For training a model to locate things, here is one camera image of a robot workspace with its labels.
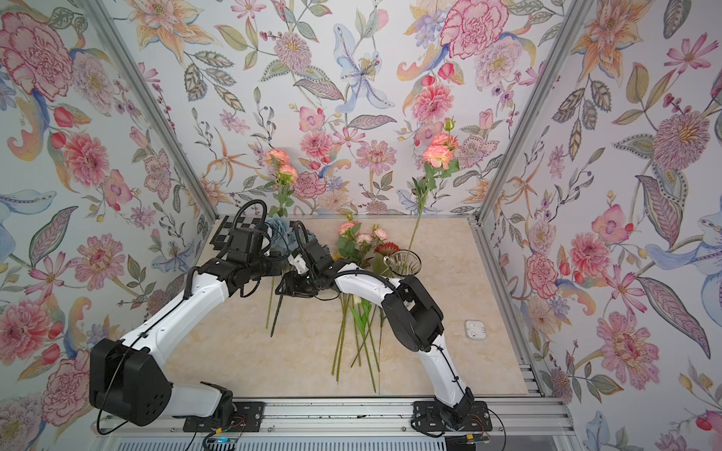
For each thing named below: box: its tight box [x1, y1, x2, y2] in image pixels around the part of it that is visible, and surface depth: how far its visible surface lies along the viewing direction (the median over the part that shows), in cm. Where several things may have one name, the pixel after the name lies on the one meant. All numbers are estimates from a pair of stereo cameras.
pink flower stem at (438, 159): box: [405, 116, 460, 266], surface depth 73 cm
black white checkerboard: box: [209, 215, 263, 246], surface depth 116 cm
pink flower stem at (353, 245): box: [337, 219, 389, 267], surface depth 109 cm
